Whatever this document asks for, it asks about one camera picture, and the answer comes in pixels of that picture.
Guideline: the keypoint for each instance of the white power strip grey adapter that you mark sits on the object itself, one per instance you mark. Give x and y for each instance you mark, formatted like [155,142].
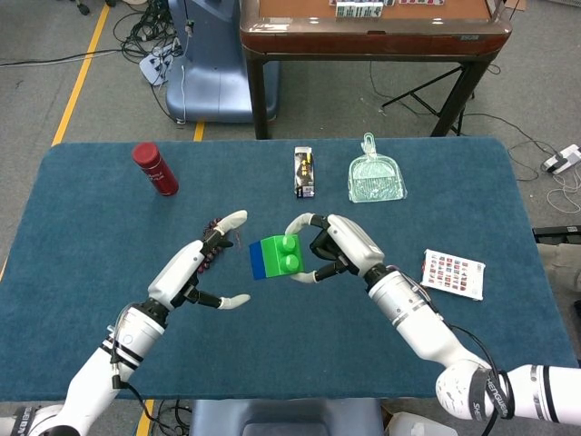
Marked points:
[563,159]

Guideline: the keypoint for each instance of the black flat bar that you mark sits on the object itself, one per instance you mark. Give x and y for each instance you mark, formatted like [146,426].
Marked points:
[558,234]

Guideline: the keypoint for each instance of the blue toy brick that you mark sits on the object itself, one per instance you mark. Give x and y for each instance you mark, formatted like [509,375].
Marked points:
[256,261]

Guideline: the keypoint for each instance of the mahjong tile row bamboo faces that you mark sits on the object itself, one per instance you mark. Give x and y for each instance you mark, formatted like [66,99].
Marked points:
[358,11]

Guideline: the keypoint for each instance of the bunch of purple grapes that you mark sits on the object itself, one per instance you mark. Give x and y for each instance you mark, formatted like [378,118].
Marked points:
[209,260]

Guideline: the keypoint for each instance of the clear plastic dustpan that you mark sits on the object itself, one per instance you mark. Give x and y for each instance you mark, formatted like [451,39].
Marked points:
[377,181]

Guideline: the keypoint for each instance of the small black white carton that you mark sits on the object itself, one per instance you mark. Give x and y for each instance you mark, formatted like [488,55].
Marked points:
[305,172]

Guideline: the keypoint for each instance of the printed colour card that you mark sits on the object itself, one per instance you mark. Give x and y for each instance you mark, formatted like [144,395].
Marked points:
[454,272]

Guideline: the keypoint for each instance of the blue carpet table cover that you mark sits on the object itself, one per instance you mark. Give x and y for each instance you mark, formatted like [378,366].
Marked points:
[318,340]

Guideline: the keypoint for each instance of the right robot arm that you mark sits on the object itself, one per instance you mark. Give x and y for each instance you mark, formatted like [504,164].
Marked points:
[422,327]

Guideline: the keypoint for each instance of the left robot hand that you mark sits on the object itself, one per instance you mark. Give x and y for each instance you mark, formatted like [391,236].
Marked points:
[177,272]

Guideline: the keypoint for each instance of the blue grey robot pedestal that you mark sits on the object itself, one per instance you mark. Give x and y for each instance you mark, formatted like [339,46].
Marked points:
[213,82]

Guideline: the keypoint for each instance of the white plastic container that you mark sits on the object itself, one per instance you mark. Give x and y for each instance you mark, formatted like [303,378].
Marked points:
[417,427]

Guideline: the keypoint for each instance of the red thermos bottle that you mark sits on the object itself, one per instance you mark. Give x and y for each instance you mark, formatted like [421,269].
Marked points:
[156,172]

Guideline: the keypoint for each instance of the blue grey robot torso base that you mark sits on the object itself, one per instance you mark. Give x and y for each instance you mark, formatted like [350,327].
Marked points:
[272,418]

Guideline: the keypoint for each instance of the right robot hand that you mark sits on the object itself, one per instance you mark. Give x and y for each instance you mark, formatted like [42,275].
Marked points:
[354,245]

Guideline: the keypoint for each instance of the white power strip with plugs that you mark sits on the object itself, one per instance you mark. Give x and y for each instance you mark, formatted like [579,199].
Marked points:
[152,68]

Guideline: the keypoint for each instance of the mahjong tile row red faces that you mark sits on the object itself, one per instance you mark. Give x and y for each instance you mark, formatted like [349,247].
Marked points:
[422,2]

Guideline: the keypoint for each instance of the green toy brick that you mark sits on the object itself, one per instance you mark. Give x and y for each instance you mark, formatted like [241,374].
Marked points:
[277,259]

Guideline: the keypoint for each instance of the brown mahjong table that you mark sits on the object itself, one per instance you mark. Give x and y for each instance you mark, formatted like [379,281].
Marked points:
[363,43]

